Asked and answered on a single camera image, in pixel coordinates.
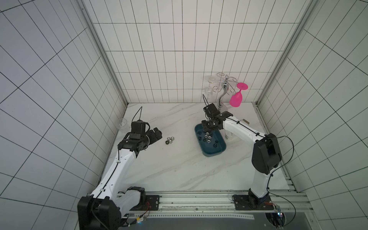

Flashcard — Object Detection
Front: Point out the clear round plastic container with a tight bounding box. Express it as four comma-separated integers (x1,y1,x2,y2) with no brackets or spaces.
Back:
225,130,234,140

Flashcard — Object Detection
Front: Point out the clear hanging wine glass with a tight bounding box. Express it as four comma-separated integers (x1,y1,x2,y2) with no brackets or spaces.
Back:
203,75,217,101

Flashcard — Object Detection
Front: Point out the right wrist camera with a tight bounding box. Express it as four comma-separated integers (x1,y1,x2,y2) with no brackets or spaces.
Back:
203,103,220,119

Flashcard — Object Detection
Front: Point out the clear glass cup left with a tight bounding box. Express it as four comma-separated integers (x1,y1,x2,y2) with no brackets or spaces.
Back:
118,118,128,132

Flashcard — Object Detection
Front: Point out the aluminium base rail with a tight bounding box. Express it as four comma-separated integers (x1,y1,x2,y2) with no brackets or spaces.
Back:
77,191,312,220

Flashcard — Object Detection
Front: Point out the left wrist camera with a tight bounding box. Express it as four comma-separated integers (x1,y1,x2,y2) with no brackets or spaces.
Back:
131,119,150,135

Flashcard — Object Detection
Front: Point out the pink plastic wine glass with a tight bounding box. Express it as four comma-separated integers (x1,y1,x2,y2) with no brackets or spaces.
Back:
229,82,248,107

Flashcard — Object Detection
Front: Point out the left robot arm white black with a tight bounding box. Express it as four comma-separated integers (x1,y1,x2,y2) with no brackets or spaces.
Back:
77,128,162,230

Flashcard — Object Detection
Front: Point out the silver wine glass rack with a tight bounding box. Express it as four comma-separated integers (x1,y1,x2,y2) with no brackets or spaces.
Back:
217,72,238,112

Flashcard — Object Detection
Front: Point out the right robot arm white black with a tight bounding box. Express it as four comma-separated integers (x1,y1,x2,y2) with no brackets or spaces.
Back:
201,104,282,210

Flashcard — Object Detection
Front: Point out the teal storage box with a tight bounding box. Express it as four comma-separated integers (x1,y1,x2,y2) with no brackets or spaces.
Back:
195,124,227,157

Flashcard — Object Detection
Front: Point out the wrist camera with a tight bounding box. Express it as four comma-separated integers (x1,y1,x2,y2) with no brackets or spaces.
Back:
203,103,220,119
131,119,150,135

